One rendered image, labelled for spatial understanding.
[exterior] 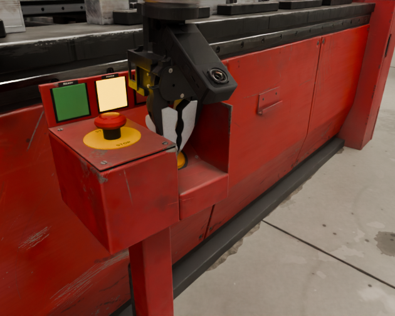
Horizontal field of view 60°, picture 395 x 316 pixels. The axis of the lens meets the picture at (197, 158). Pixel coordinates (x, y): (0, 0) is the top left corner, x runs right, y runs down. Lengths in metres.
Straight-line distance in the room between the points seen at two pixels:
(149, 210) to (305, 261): 1.08
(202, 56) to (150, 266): 0.33
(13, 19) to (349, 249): 1.37
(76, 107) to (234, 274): 0.98
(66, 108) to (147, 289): 0.32
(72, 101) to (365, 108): 2.06
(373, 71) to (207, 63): 1.95
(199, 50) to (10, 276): 0.56
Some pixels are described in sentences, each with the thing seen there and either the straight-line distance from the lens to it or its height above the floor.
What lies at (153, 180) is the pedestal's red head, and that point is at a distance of 0.42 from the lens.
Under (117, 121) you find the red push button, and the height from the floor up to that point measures 0.81.
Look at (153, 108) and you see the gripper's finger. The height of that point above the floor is 0.81.
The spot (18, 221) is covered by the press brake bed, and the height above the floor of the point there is 0.56.
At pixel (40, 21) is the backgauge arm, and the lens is 1.44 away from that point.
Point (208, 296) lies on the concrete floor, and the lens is 1.27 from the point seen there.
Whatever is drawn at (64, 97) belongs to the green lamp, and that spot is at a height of 0.82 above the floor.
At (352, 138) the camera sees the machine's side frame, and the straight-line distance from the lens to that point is 2.46.
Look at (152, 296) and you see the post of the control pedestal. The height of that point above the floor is 0.49.
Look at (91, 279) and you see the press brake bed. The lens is 0.92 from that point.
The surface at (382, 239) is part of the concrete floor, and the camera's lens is 1.68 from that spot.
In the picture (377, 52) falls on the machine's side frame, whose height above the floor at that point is 0.61.
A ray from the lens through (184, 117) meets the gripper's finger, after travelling 0.49.
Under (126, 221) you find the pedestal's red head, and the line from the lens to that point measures 0.43.
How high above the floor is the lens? 0.95
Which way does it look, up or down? 26 degrees down
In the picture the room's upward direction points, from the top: straight up
